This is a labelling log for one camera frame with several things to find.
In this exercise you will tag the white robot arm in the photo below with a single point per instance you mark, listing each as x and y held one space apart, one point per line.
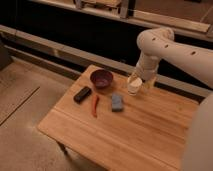
156 44

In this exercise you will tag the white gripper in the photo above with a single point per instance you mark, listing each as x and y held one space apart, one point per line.
146 69

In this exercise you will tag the blue sponge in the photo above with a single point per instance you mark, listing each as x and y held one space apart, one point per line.
116 103

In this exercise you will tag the black rectangular block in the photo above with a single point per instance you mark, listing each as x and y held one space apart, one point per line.
82 94

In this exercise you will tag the red chili pepper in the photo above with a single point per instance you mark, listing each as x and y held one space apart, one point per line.
95 101

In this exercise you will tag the metal table leg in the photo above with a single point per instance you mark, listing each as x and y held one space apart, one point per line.
62 147

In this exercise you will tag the wooden table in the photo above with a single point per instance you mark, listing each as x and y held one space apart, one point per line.
147 135

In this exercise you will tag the white ceramic cup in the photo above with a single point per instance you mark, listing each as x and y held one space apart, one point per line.
133 85

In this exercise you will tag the dark purple ceramic bowl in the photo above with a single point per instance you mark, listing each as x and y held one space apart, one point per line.
101 78

